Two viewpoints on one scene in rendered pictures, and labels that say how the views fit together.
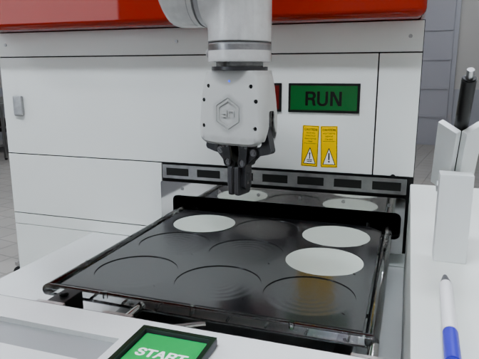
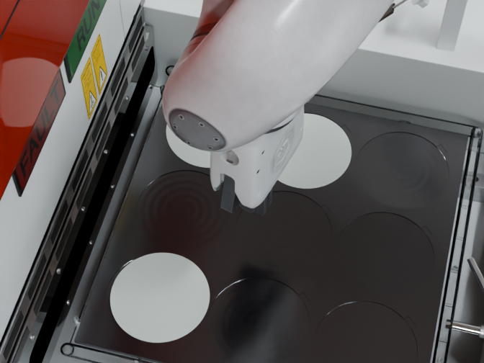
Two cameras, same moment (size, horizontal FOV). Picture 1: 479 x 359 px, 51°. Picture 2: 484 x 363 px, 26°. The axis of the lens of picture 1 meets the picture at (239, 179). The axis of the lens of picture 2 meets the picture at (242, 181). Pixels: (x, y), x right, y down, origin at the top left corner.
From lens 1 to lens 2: 1.16 m
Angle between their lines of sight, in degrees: 82
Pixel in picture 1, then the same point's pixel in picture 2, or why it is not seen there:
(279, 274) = (355, 194)
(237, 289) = (400, 233)
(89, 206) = not seen: outside the picture
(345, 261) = (306, 130)
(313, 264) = (319, 161)
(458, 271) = (474, 40)
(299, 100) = (74, 55)
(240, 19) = not seen: hidden behind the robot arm
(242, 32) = not seen: hidden behind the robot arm
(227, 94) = (284, 132)
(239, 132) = (291, 150)
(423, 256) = (444, 55)
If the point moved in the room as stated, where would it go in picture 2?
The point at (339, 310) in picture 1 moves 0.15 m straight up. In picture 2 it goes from (431, 148) to (454, 61)
